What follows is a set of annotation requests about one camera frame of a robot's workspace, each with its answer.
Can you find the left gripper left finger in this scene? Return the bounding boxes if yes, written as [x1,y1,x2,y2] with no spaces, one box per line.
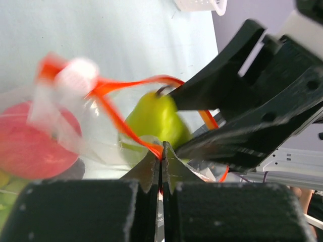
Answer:
[1,153,159,241]

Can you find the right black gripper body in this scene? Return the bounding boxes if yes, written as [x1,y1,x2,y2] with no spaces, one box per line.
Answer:
[237,35,322,169]

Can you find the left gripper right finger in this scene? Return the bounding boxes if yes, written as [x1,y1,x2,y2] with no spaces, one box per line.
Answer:
[161,142,315,241]

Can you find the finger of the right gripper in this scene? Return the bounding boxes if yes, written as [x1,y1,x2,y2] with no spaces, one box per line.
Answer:
[170,19,264,110]
[175,66,322,170]

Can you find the green fake pear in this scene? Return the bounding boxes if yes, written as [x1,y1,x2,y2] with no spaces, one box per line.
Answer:
[118,87,192,167]

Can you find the clear zip top bag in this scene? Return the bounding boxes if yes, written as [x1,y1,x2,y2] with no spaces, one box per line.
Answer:
[25,51,230,184]

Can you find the red fake apple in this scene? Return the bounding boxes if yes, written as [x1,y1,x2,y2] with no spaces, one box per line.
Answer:
[1,101,78,179]

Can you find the green fake grapes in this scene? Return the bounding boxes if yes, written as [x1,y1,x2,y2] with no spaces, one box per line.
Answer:
[1,170,31,231]

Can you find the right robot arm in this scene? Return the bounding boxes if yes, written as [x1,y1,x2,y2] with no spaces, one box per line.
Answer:
[170,1,322,176]

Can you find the white plastic basket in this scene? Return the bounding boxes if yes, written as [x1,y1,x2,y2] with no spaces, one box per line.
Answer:
[174,0,228,16]

